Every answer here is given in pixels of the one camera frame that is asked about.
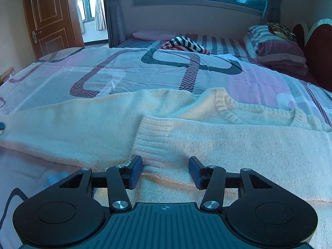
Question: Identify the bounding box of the patterned pastel quilt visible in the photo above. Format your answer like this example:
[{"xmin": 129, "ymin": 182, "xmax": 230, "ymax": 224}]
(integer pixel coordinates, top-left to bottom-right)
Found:
[{"xmin": 0, "ymin": 47, "xmax": 332, "ymax": 249}]

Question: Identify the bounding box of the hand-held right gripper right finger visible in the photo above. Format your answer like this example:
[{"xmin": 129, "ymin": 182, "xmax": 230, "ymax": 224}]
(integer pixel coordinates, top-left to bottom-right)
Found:
[{"xmin": 189, "ymin": 156, "xmax": 274, "ymax": 212}]

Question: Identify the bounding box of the black white red striped cloth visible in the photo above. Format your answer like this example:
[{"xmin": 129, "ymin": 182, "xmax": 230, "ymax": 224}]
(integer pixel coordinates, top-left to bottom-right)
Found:
[{"xmin": 159, "ymin": 36, "xmax": 211, "ymax": 56}]

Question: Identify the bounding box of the cream knit sweater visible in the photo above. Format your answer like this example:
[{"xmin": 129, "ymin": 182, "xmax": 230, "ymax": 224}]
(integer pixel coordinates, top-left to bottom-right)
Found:
[{"xmin": 0, "ymin": 88, "xmax": 332, "ymax": 242}]

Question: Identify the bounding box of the grey curtain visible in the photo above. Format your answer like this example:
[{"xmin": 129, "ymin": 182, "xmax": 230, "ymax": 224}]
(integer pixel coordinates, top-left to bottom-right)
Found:
[
  {"xmin": 101, "ymin": 0, "xmax": 130, "ymax": 48},
  {"xmin": 262, "ymin": 0, "xmax": 286, "ymax": 27}
]

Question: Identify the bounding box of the brown wooden door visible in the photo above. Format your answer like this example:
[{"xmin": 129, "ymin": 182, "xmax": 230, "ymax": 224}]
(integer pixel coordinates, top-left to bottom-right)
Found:
[{"xmin": 22, "ymin": 0, "xmax": 85, "ymax": 60}]

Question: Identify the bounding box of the teal cushion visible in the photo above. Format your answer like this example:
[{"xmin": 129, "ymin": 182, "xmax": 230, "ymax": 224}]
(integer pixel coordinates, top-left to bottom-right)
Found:
[{"xmin": 235, "ymin": 0, "xmax": 267, "ymax": 12}]

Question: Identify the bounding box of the wooden chair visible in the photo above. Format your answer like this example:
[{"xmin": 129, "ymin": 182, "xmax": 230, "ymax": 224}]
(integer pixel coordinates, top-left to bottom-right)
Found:
[{"xmin": 0, "ymin": 67, "xmax": 15, "ymax": 86}]

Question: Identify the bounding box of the gold patterned cloth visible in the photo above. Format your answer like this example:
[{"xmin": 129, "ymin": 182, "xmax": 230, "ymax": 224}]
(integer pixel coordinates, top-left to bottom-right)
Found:
[{"xmin": 266, "ymin": 22, "xmax": 297, "ymax": 41}]

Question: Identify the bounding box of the striped bed sheet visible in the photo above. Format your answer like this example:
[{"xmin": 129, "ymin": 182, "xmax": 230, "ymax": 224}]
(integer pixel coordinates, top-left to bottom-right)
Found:
[{"xmin": 115, "ymin": 33, "xmax": 321, "ymax": 87}]

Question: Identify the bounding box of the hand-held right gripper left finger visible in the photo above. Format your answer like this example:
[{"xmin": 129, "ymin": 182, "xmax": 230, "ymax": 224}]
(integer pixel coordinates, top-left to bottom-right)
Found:
[{"xmin": 59, "ymin": 156, "xmax": 144, "ymax": 212}]

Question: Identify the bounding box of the folded striped quilt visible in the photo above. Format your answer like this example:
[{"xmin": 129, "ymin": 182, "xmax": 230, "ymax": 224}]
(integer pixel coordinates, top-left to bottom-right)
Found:
[{"xmin": 243, "ymin": 25, "xmax": 309, "ymax": 76}]

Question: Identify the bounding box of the red heart-shaped headboard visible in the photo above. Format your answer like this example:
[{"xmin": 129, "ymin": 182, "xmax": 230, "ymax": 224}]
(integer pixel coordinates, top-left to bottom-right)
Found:
[{"xmin": 293, "ymin": 18, "xmax": 332, "ymax": 92}]

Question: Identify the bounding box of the pink pillow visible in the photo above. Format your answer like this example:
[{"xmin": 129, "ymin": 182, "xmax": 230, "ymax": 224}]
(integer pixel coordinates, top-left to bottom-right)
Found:
[{"xmin": 132, "ymin": 30, "xmax": 182, "ymax": 41}]

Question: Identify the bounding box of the white sheer curtain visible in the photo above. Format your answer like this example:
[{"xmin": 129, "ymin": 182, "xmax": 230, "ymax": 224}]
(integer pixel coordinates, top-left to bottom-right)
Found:
[{"xmin": 92, "ymin": 0, "xmax": 107, "ymax": 31}]

